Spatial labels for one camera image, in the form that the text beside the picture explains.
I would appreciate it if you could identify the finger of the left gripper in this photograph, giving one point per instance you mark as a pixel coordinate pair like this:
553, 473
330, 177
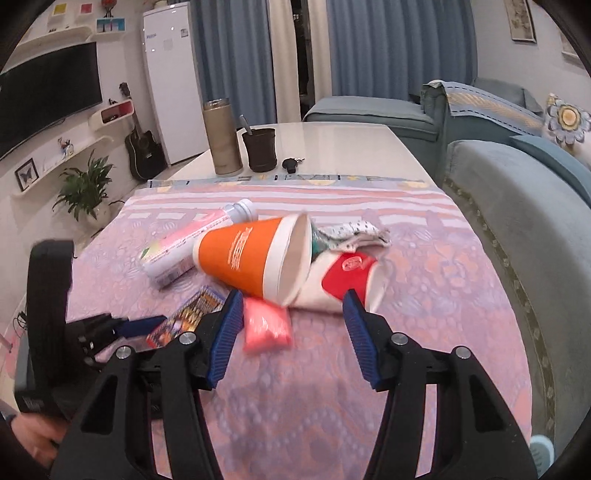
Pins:
139, 327

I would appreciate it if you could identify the blue sofa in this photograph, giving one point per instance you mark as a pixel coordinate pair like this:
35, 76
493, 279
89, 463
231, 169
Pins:
529, 202

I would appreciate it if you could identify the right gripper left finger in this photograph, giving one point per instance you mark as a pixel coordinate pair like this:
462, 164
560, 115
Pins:
110, 435

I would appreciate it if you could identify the red white paper cup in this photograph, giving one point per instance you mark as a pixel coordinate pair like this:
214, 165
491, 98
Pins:
334, 273

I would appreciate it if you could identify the pink floral tablecloth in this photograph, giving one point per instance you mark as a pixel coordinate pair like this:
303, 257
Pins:
306, 412

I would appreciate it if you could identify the pink snack packet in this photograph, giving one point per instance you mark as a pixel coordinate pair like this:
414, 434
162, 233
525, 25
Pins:
267, 327

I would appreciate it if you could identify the pink white plastic bottle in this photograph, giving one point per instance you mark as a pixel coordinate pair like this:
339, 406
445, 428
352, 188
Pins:
170, 257

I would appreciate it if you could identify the white refrigerator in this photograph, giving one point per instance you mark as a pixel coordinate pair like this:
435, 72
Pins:
172, 77

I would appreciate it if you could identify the red white wall box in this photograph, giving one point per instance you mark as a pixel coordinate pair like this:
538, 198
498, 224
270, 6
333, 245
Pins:
111, 114

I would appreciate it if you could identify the white wall shelf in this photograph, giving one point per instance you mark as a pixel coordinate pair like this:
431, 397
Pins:
81, 32

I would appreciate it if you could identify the floral sofa cushion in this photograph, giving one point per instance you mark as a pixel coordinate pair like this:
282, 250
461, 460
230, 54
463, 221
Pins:
568, 126

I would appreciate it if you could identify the tan thermos flask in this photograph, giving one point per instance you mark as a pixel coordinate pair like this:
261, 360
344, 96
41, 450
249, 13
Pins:
221, 135

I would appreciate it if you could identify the black wall television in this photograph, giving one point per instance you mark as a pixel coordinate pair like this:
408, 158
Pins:
45, 90

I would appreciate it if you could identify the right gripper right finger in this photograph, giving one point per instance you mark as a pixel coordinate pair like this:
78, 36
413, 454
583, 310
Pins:
476, 435

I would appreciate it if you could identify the black acoustic guitar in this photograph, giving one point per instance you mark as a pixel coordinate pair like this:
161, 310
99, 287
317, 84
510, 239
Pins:
146, 156

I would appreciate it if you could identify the dark brown mug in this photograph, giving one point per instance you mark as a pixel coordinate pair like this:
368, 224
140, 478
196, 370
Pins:
260, 145

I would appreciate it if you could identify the framed wall picture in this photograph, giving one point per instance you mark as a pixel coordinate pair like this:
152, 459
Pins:
521, 25

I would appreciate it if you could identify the green potted plant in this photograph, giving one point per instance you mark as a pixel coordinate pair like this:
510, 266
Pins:
83, 193

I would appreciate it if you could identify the blue curtains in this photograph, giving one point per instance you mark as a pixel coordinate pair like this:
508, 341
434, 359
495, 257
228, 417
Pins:
247, 51

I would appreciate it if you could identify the orange paper cup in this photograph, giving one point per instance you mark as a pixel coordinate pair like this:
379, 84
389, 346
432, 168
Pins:
267, 259

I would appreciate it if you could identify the framed butterfly picture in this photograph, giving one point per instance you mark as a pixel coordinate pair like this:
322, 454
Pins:
26, 175

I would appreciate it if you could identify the person's left hand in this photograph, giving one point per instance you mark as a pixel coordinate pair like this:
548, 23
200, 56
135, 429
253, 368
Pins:
40, 436

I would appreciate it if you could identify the dotted wrapper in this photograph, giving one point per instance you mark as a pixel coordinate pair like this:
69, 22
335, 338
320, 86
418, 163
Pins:
347, 237

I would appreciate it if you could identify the black car key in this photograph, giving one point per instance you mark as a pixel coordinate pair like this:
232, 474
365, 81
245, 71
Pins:
290, 165

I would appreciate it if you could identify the colourful card box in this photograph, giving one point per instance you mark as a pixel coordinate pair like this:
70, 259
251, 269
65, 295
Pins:
186, 318

